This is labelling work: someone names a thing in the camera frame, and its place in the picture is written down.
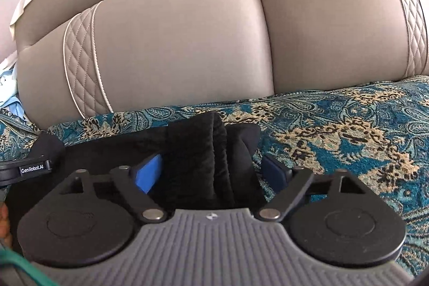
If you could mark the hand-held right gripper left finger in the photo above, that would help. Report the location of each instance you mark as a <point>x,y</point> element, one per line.
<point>149,175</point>

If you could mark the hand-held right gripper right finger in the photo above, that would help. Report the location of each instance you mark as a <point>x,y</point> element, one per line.
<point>274,172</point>

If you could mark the black pants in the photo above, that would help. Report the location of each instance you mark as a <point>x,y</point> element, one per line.
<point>201,155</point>

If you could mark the person's left hand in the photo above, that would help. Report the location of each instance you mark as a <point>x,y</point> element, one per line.
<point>4,224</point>

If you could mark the light blue cloth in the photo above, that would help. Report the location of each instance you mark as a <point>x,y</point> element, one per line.
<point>8,95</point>

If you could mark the teal paisley blanket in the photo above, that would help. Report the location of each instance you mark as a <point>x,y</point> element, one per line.
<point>352,132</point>

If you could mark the grey-beige leather sofa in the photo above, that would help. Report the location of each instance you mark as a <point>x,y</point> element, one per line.
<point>201,38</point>

